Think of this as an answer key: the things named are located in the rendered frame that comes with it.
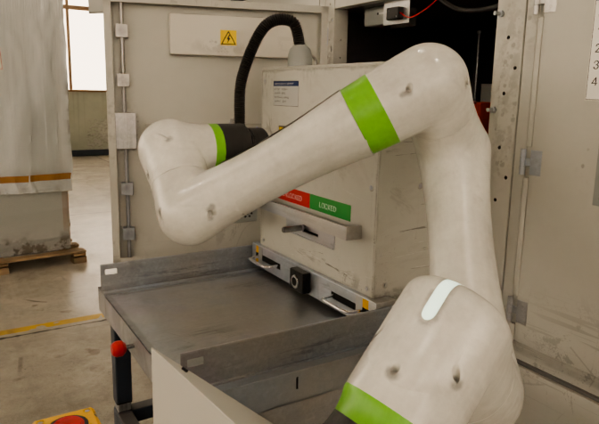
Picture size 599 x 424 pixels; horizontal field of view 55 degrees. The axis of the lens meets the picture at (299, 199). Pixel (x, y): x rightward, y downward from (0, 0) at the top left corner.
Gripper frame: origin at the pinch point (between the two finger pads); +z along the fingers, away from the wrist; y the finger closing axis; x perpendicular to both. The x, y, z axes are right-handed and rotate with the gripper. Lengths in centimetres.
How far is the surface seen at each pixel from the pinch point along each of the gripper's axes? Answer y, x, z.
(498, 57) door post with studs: 15.0, 18.2, 30.0
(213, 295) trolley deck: -26.7, -38.3, -15.4
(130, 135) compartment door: -63, -2, -24
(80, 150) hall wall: -1113, -111, 164
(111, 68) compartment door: -64, 16, -28
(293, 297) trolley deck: -15.9, -38.3, 0.7
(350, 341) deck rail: 13.8, -36.8, -4.2
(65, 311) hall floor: -260, -123, -13
